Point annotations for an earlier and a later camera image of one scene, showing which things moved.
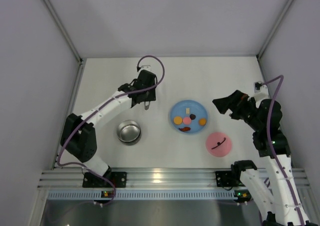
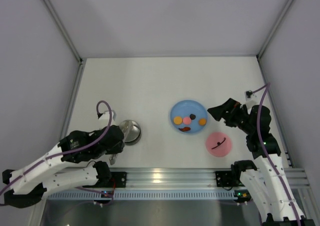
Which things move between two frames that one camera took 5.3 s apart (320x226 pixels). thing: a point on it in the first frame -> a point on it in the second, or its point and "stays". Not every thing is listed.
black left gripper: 146,97 -> 119,141
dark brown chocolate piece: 192,116 stays
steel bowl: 129,132 stays
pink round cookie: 187,121 stays
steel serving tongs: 147,106 -> 126,126
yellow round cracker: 178,120 stays
